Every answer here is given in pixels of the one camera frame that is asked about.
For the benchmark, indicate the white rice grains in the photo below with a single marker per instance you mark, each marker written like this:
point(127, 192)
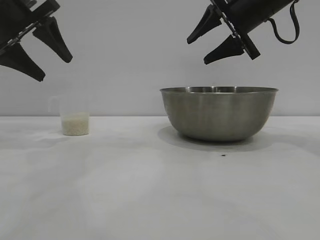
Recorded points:
point(75, 123)

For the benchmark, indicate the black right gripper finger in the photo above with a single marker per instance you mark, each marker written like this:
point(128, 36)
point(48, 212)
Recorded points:
point(225, 48)
point(206, 23)

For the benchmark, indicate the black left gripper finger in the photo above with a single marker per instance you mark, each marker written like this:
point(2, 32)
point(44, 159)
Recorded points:
point(22, 62)
point(53, 37)

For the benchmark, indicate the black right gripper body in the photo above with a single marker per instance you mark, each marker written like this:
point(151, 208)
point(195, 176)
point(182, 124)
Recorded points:
point(250, 12)

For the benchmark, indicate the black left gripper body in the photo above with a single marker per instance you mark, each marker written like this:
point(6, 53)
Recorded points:
point(15, 15)

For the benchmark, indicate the clear plastic measuring cup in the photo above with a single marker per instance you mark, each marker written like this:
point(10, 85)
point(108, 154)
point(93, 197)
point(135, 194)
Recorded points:
point(75, 107)

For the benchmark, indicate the stainless steel mixing bowl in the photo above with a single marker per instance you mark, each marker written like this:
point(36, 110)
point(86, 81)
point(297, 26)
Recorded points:
point(220, 115)

